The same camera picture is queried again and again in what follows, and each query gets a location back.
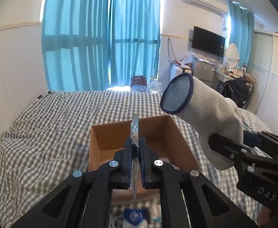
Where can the blue curtain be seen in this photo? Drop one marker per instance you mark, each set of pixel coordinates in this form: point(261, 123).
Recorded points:
point(75, 44)
point(135, 39)
point(242, 31)

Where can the white oval mirror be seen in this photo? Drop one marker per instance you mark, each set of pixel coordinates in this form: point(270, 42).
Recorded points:
point(231, 57)

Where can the white louvered wardrobe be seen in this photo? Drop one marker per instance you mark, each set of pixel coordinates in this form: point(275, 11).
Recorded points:
point(263, 67)

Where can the red patterned bag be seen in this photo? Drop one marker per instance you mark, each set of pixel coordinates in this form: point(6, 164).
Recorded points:
point(138, 80)

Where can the white air conditioner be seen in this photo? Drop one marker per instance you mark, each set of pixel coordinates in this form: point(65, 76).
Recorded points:
point(214, 6)

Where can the grey mini fridge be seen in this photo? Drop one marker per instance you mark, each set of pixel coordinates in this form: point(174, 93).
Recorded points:
point(204, 72)

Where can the far blue curtain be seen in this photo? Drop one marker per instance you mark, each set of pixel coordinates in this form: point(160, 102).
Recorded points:
point(242, 31)

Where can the right blue curtain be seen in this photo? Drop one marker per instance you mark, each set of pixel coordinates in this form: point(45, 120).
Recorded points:
point(135, 39)

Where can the person's right hand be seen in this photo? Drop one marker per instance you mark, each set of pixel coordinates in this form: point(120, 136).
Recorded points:
point(265, 216)

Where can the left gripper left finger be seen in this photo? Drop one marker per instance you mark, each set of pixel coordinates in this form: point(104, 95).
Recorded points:
point(83, 199)

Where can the black backpack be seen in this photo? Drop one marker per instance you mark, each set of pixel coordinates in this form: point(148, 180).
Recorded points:
point(237, 90)

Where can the grey checked bed cover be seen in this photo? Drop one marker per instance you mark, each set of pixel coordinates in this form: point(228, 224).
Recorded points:
point(50, 139)

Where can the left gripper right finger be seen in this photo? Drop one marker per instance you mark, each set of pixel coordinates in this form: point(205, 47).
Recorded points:
point(188, 199)

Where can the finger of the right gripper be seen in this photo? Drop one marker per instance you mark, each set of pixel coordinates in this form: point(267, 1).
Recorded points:
point(258, 139)
point(226, 147)

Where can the clear plastic bag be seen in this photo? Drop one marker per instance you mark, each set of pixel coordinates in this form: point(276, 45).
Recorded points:
point(135, 168)

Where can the blue white tissue pack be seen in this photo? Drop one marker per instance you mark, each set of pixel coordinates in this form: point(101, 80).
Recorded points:
point(131, 217)

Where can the white sock with blue rim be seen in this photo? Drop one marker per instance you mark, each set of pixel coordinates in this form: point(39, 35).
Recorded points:
point(207, 111)

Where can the white suitcase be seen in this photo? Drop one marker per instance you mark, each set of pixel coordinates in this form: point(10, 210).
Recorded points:
point(177, 70)

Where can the black wall television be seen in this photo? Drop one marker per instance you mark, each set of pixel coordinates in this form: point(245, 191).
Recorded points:
point(208, 41)

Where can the left blue curtain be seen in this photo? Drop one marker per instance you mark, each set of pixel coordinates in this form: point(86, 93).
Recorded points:
point(75, 44)

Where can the white dressing table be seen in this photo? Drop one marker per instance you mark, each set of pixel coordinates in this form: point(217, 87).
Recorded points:
point(221, 78)

